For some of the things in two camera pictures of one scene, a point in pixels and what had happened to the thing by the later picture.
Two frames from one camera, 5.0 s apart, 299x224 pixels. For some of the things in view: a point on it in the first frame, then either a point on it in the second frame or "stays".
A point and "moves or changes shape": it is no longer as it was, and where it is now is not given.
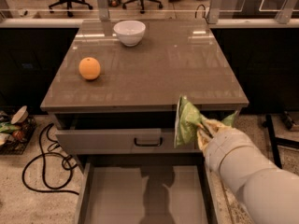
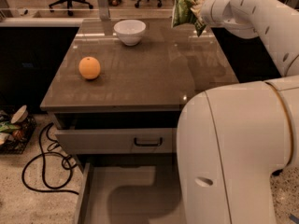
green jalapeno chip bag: [187, 119] moves or changes shape
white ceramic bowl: [130, 32] stays
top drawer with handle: [121, 141] stays
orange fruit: [89, 68] stays
